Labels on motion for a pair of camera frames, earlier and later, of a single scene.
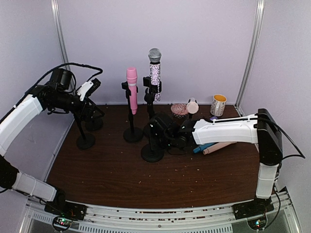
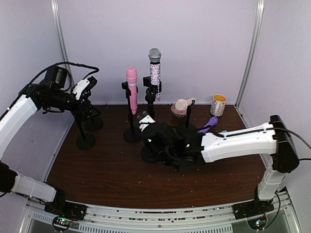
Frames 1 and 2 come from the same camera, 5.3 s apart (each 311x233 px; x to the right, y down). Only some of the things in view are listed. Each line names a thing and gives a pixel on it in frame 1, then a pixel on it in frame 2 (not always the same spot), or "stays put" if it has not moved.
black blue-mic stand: [151, 153] stays put
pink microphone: [132, 76] stays put
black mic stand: [94, 123] stays put
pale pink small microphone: [192, 107] to [181, 104]
